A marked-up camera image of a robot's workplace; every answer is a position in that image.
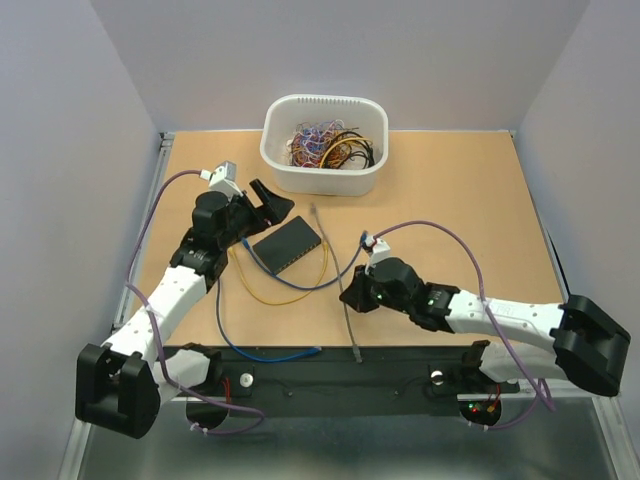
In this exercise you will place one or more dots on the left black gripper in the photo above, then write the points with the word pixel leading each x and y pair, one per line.
pixel 274 207

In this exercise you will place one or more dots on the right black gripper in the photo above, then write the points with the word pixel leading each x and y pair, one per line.
pixel 355 293

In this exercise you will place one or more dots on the black network switch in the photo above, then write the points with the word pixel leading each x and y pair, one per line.
pixel 286 245

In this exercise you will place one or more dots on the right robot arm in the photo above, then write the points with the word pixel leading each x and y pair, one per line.
pixel 575 340

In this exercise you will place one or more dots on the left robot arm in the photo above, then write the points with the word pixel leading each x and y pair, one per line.
pixel 122 383

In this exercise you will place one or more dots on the white plastic tub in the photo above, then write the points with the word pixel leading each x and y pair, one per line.
pixel 325 145

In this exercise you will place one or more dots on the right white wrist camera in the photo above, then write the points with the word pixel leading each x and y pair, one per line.
pixel 376 248

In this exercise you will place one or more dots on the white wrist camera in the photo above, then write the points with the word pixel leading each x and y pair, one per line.
pixel 222 179
pixel 376 248

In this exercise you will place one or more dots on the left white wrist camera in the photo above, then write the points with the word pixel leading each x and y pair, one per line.
pixel 222 179

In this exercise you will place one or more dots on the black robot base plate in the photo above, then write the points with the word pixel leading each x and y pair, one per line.
pixel 242 388

